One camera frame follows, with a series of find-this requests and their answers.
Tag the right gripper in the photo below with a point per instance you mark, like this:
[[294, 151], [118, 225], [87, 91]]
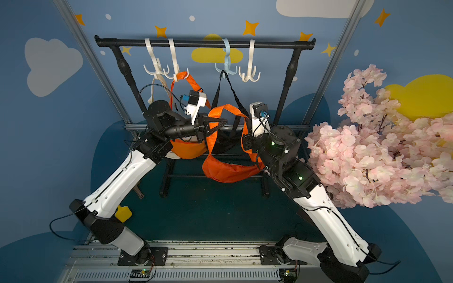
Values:
[[248, 142]]

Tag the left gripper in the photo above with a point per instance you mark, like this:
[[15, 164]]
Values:
[[202, 126]]

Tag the black sling bag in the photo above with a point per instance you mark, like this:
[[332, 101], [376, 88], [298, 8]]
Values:
[[225, 140]]

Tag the orange sling bag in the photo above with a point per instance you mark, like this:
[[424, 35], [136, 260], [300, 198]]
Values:
[[188, 148]]

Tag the orange waist bag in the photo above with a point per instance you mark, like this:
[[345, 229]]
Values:
[[226, 172]]

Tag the white canvas bag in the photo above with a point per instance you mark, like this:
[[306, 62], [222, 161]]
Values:
[[159, 90]]

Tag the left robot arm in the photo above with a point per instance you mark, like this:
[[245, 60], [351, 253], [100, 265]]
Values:
[[166, 128]]

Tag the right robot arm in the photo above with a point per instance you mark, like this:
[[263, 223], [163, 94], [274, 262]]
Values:
[[344, 255]]

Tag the white hook far right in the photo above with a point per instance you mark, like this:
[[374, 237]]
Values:
[[251, 73]]

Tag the white hook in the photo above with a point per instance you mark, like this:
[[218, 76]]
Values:
[[251, 73], [159, 71]]

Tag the light blue hook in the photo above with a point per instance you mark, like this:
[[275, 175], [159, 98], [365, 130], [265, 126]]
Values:
[[227, 61]]

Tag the white hook far left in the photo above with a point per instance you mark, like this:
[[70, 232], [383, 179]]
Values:
[[159, 71]]

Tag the black clothes rack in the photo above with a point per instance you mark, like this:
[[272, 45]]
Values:
[[297, 46]]

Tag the yellow plastic scoop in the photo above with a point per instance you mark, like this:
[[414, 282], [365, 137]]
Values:
[[123, 213]]

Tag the pink cherry blossom tree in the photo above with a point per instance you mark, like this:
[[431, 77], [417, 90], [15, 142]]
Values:
[[377, 156]]

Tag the right controller board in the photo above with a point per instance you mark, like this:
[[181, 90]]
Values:
[[287, 276]]

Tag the controller board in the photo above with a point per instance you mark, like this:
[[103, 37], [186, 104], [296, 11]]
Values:
[[287, 276], [142, 275]]

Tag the left controller board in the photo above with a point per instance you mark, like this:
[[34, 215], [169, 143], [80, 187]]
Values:
[[142, 275]]

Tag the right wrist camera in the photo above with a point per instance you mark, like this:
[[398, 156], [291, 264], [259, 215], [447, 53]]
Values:
[[259, 119]]

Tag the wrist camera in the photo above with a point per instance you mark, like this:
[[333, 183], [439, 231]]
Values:
[[195, 100], [259, 119]]

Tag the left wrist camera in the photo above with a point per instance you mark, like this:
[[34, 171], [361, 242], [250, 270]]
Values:
[[195, 100]]

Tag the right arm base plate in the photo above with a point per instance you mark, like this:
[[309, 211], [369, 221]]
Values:
[[274, 255]]

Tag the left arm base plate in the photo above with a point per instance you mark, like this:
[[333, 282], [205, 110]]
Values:
[[155, 255]]

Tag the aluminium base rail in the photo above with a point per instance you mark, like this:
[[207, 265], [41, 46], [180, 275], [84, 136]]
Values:
[[186, 262]]

